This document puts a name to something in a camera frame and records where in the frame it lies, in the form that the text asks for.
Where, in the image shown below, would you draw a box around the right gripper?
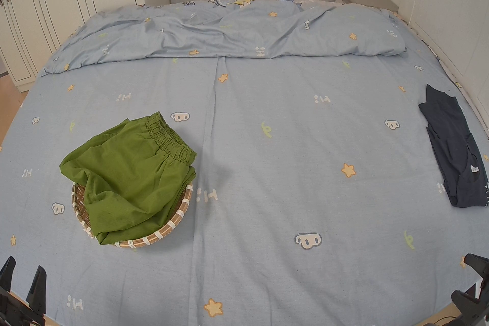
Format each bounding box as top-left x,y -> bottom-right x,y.
451,254 -> 489,326

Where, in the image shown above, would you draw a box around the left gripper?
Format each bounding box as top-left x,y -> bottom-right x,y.
0,256 -> 47,326

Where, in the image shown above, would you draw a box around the green shorts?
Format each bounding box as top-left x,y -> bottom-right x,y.
59,111 -> 197,246

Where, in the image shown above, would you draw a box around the round woven basket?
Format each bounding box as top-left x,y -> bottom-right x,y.
71,181 -> 194,250

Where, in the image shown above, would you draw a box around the bed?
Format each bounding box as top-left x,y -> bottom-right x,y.
0,0 -> 489,326

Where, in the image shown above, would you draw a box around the dark blue T-shirt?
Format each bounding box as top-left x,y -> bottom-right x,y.
418,84 -> 489,208

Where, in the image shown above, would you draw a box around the white wardrobe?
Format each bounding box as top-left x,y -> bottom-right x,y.
0,0 -> 146,93

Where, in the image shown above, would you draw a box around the pale blue quilt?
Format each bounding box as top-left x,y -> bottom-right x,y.
41,0 -> 409,77

